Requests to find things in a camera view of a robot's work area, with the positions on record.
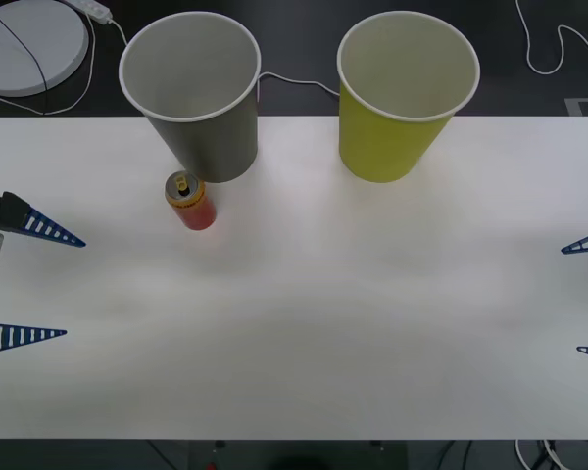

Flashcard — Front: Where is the red drink can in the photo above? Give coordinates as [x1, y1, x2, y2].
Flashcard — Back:
[164, 170, 217, 231]

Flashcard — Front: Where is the white power strip cable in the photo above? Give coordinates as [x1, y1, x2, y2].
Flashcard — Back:
[108, 18, 342, 98]

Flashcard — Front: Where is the white round disc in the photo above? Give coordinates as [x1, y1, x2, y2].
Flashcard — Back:
[0, 0, 90, 97]

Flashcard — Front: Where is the thin black cable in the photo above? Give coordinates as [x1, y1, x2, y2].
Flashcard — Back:
[0, 8, 49, 117]

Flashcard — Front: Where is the yellow-green plastic bin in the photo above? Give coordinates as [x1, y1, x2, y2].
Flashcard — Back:
[336, 10, 481, 184]

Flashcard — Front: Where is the white cable bundle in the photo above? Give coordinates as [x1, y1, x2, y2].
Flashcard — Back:
[513, 439, 572, 470]

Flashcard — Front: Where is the thin white looped cable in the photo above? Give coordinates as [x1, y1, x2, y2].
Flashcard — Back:
[0, 13, 97, 117]

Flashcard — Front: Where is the white wavy cable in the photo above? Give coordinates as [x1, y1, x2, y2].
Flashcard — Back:
[514, 0, 588, 75]

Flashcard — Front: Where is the white power strip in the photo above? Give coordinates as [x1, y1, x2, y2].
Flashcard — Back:
[66, 0, 113, 24]

